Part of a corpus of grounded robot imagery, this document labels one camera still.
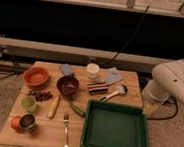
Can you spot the light blue cloth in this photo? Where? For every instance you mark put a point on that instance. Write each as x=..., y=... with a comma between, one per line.
x=113, y=76

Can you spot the green plastic tray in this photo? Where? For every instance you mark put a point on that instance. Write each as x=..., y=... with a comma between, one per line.
x=114, y=125

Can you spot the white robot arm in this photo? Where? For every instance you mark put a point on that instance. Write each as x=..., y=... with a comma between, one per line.
x=167, y=80

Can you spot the orange bowl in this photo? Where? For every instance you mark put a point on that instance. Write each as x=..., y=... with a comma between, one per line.
x=35, y=76

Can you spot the purple bowl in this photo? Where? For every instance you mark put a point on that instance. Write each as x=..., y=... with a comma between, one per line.
x=67, y=85

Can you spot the striped block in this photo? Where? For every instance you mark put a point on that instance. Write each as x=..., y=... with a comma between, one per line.
x=97, y=88

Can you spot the bunch of dark grapes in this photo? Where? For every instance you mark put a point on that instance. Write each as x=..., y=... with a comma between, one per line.
x=40, y=95

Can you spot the silver fork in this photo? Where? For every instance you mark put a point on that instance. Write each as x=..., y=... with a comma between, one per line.
x=66, y=122

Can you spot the silver metal can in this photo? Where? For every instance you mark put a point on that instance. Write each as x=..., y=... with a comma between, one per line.
x=27, y=123

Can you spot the green plastic cup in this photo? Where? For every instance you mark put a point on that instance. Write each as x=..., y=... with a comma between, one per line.
x=29, y=103

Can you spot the wooden table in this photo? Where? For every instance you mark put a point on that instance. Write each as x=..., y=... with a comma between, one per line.
x=50, y=132

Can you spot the orange fruit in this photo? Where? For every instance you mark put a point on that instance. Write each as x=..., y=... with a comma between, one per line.
x=15, y=123

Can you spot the blue sponge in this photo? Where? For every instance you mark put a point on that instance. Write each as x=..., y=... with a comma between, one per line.
x=66, y=70

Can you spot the white cup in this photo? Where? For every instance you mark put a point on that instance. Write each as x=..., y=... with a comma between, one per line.
x=92, y=70

